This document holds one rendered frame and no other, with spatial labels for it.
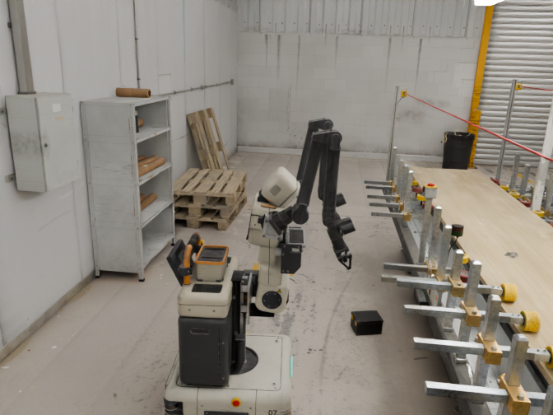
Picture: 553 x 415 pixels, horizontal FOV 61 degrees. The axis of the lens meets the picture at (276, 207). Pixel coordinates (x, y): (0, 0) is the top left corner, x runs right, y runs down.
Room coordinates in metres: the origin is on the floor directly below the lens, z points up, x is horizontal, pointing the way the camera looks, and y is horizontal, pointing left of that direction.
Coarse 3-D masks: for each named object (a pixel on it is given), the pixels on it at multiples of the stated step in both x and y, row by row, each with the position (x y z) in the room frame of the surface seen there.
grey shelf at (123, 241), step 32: (160, 96) 4.54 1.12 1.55; (96, 128) 3.84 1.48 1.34; (128, 128) 3.81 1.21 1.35; (160, 128) 4.50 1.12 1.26; (96, 160) 3.84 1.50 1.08; (128, 160) 3.81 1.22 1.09; (96, 192) 3.84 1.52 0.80; (128, 192) 3.81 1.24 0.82; (160, 192) 4.70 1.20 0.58; (96, 224) 3.85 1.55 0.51; (128, 224) 3.82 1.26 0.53; (160, 224) 4.70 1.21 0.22; (96, 256) 3.85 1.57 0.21; (128, 256) 3.82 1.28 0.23
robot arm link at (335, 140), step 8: (336, 136) 2.03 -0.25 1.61; (328, 144) 2.11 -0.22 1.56; (336, 144) 2.03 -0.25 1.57; (328, 152) 2.06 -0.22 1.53; (336, 152) 2.06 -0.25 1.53; (328, 160) 2.07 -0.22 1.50; (336, 160) 2.06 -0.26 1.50; (328, 168) 2.07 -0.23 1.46; (336, 168) 2.06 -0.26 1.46; (328, 176) 2.07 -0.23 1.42; (336, 176) 2.07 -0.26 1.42; (328, 184) 2.07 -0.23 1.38; (336, 184) 2.07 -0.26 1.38; (328, 192) 2.07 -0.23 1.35; (336, 192) 2.07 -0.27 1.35; (328, 200) 2.07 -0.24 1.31; (336, 200) 2.09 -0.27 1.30; (328, 208) 2.06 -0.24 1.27; (328, 216) 2.06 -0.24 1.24
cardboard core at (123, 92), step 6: (120, 90) 4.36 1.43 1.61; (126, 90) 4.36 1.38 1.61; (132, 90) 4.35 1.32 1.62; (138, 90) 4.35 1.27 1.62; (144, 90) 4.34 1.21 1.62; (150, 90) 4.39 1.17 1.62; (120, 96) 4.39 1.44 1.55; (126, 96) 4.37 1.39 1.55; (132, 96) 4.36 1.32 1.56; (138, 96) 4.35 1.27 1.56; (144, 96) 4.34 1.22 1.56; (150, 96) 4.38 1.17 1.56
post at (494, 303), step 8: (488, 296) 1.53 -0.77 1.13; (496, 296) 1.50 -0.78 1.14; (488, 304) 1.52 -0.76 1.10; (496, 304) 1.49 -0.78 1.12; (488, 312) 1.50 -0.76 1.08; (496, 312) 1.49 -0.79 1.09; (488, 320) 1.50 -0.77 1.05; (496, 320) 1.49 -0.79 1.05; (488, 328) 1.50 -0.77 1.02; (488, 336) 1.49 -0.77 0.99; (480, 360) 1.50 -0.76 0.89; (480, 368) 1.50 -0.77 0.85; (488, 368) 1.49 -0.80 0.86; (480, 376) 1.50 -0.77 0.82; (472, 384) 1.53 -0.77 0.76; (480, 384) 1.49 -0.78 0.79
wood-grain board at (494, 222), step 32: (448, 192) 3.84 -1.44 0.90; (480, 192) 3.87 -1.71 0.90; (448, 224) 3.00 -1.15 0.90; (480, 224) 3.02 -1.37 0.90; (512, 224) 3.04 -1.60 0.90; (544, 224) 3.06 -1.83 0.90; (480, 256) 2.46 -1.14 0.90; (544, 256) 2.49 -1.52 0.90; (544, 288) 2.08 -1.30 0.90; (544, 320) 1.77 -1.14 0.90
